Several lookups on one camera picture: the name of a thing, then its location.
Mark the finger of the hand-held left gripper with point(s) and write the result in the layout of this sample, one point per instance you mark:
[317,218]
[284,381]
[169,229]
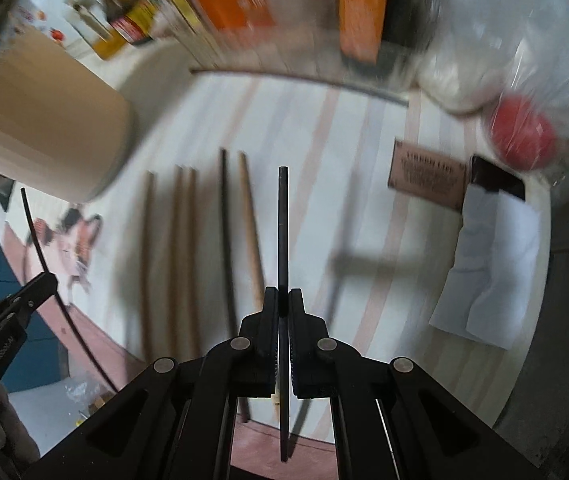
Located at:
[39,287]

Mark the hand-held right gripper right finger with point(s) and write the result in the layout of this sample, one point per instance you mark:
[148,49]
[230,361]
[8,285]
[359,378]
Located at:
[309,342]

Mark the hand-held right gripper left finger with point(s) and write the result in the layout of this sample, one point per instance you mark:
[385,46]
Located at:
[258,342]

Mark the cream ribbed utensil holder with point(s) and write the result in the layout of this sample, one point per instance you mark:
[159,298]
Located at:
[49,125]

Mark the person's left hand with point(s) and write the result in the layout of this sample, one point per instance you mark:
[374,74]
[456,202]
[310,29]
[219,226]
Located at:
[14,425]

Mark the blue cabinet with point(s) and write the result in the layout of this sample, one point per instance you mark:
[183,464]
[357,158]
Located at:
[29,360]

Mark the cat sticker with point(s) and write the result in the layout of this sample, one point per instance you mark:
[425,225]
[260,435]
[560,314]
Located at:
[77,240]

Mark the white paper sheet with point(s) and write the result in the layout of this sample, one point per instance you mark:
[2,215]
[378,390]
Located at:
[494,270]

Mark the brown printed card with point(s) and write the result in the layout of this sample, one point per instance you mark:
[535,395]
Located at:
[427,175]

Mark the black flat packet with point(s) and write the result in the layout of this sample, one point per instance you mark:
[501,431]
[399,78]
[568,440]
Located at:
[496,177]

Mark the clear bottle white cap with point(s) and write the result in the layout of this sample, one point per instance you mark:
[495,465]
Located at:
[99,35]

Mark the clear plastic tray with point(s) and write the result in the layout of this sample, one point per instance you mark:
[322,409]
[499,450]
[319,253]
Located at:
[289,67]

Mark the dark bottle red label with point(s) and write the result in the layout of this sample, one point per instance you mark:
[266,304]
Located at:
[124,5]

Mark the red round item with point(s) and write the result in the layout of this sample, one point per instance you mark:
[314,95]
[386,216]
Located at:
[521,132]

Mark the yellow seasoning box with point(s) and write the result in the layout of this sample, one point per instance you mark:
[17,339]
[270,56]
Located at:
[179,2]

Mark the dark sauce bottle orange label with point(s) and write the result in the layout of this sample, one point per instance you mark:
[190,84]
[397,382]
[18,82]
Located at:
[362,10]

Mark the orange seasoning packet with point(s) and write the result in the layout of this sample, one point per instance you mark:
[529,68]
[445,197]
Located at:
[234,0]

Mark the clear plastic bag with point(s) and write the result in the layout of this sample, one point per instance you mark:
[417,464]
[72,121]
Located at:
[539,60]

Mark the colourful wall sticker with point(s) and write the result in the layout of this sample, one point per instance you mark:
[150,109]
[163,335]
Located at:
[44,22]

